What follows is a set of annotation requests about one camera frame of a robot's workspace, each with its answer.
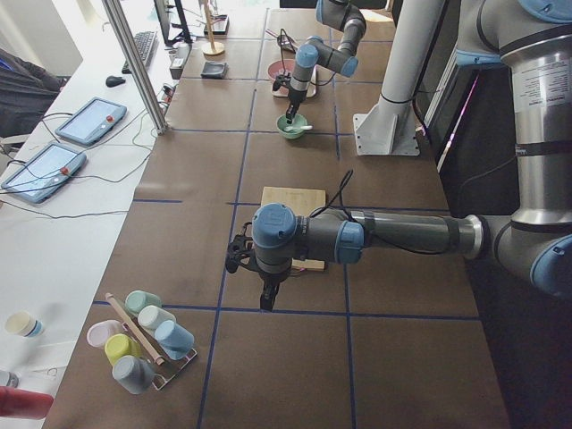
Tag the bamboo cutting board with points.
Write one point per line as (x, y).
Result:
(301, 202)

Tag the near teach pendant tablet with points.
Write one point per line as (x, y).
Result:
(45, 173)

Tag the far teach pendant tablet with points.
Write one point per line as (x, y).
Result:
(89, 124)

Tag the yellow cup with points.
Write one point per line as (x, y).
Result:
(120, 345)

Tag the red bottle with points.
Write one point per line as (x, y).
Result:
(18, 403)

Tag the grey cup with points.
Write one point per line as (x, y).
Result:
(134, 374)

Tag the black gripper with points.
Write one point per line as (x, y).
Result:
(269, 281)
(295, 96)

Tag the mint green bowl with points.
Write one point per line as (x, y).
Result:
(281, 123)

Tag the pink bowl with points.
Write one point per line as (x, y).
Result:
(280, 68)

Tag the teach pendant tablet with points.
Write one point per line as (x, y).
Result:
(89, 124)
(45, 173)

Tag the light blue cup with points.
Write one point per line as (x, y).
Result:
(176, 341)

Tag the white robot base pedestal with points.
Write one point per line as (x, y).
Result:
(388, 129)

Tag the black keyboard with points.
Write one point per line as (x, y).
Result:
(146, 42)

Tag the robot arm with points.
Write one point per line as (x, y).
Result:
(339, 15)
(532, 39)

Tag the cream rectangular tray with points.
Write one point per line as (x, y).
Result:
(283, 92)

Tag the stainless steel ice scoop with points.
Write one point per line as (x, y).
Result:
(284, 41)

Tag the white plastic spoon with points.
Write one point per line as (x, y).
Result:
(293, 129)

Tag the cup rack with wooden handle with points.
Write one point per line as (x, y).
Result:
(165, 368)

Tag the pink cup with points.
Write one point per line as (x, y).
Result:
(98, 334)

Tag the white paper cup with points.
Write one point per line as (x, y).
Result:
(23, 324)

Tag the black computer mouse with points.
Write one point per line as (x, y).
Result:
(114, 81)

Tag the folded grey cloth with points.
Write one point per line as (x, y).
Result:
(214, 70)

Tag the aluminium frame post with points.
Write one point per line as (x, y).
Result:
(124, 36)

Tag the mint green cup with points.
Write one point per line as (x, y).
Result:
(137, 300)

